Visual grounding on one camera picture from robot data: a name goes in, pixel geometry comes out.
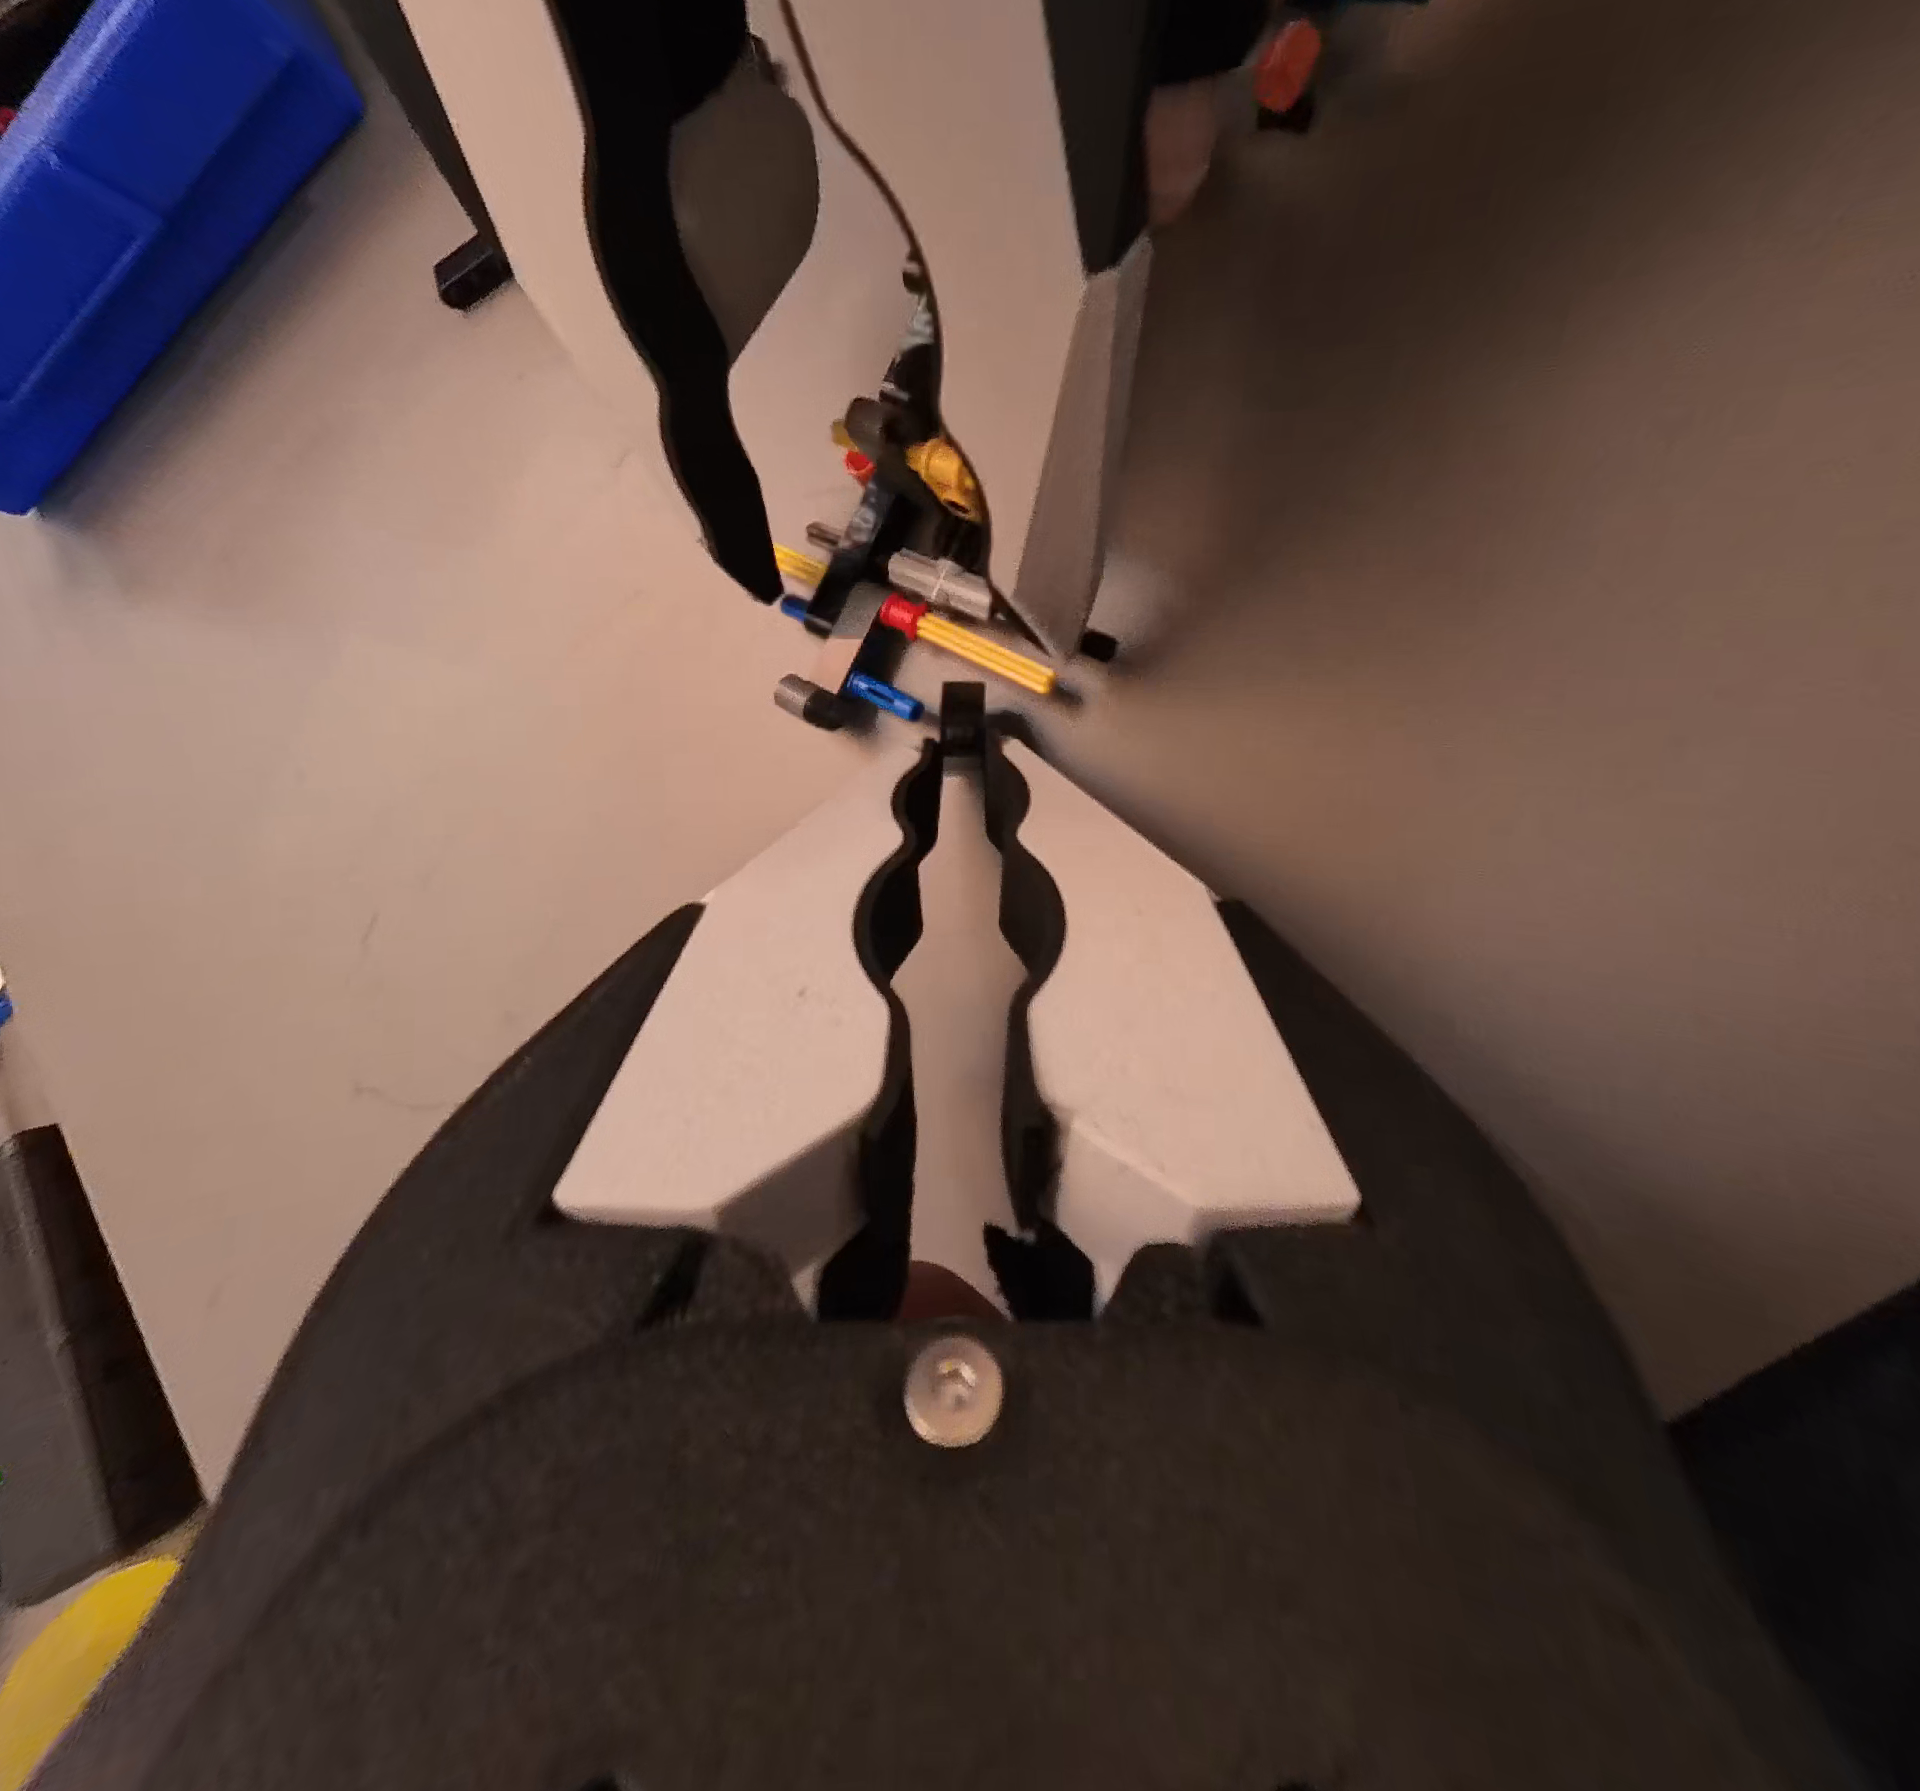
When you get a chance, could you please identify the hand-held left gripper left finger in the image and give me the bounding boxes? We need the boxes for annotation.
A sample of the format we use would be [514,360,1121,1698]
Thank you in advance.
[549,738,949,1319]

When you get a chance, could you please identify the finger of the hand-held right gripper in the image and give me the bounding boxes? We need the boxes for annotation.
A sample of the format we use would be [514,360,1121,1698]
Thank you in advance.
[776,0,1157,662]
[345,0,784,609]

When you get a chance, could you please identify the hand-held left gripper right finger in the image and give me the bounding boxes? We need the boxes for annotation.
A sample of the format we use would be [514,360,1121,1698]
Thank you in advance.
[983,732,1364,1319]

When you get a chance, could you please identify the lego chassis assembly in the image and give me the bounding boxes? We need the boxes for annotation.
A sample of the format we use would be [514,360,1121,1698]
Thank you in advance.
[770,253,1062,738]

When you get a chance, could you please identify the person's right hand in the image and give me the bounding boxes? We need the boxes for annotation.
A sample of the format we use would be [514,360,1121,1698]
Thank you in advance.
[1145,77,1220,226]

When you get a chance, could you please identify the blue storage bin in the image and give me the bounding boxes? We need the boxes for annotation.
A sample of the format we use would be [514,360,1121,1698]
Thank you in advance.
[0,0,369,519]

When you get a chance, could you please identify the dark grey box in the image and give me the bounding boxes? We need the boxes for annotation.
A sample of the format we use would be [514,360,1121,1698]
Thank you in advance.
[0,1115,205,1613]

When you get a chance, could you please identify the person's dark pants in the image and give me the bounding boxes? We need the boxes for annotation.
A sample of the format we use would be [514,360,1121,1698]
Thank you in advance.
[1665,1280,1920,1791]

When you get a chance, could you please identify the yellow object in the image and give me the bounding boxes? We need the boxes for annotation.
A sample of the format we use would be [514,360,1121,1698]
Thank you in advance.
[0,1553,187,1791]

